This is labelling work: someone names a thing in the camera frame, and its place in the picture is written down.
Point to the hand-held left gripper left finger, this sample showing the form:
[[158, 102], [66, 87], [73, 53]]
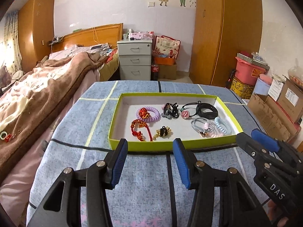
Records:
[[119, 162]]

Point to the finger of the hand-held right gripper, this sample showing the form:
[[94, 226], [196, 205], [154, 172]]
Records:
[[264, 139], [247, 144]]

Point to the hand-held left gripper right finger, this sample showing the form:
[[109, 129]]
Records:
[[181, 164]]

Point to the yellow-green rimmed white tray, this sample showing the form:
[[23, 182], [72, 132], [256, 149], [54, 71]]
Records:
[[132, 127]]

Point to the person's right hand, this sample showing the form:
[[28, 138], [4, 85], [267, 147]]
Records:
[[275, 210]]

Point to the open cardboard box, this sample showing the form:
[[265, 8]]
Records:
[[267, 113]]

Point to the blue checkered tablecloth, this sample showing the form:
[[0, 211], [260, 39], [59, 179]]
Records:
[[146, 194]]

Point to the black wide hair band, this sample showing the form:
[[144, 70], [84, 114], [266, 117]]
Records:
[[208, 113]]

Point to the labelled cardboard box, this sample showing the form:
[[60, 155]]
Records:
[[292, 97]]

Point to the lavender box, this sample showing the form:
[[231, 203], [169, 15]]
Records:
[[261, 87]]

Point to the yellow printed box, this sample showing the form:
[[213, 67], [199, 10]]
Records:
[[241, 87]]

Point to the pink lid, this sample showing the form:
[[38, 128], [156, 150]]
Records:
[[266, 78]]

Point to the pink plastic bin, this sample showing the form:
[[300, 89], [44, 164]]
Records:
[[247, 73]]

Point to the red black stick tool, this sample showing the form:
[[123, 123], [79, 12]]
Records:
[[230, 78]]

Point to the striped flat box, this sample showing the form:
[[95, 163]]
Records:
[[251, 60]]

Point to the brown cardboard box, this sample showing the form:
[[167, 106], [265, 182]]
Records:
[[168, 72]]

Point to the cola bottle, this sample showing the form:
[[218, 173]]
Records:
[[155, 72]]

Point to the yellow quilt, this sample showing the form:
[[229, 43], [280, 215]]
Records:
[[110, 66]]

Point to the white drawer cabinet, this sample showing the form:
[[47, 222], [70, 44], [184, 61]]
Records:
[[135, 61]]

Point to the pink bed sheet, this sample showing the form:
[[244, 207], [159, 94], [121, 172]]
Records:
[[19, 182]]

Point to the brown blanket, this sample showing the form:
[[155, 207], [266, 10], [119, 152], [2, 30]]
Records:
[[47, 87]]

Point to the orange box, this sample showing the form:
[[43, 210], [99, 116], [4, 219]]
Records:
[[164, 61]]

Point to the small red ornament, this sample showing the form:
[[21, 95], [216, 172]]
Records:
[[9, 137]]

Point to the red patterned gift bag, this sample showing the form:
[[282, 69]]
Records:
[[167, 48]]

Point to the large wooden wardrobe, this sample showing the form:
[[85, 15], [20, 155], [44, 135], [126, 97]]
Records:
[[224, 28]]

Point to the wooden bed headboard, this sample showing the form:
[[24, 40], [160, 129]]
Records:
[[104, 35]]

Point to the clutter on drawer cabinet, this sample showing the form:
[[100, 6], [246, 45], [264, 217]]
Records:
[[139, 35]]

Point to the power strip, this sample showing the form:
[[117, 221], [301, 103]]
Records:
[[56, 40]]

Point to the teddy bear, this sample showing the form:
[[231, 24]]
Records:
[[4, 74]]

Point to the small wooden wardrobe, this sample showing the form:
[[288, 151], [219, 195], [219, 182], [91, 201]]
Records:
[[35, 28]]

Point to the floral curtain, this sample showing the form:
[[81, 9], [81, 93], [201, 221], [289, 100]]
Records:
[[11, 42]]

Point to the wall light switch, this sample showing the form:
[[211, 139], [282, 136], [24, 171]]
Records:
[[151, 4]]

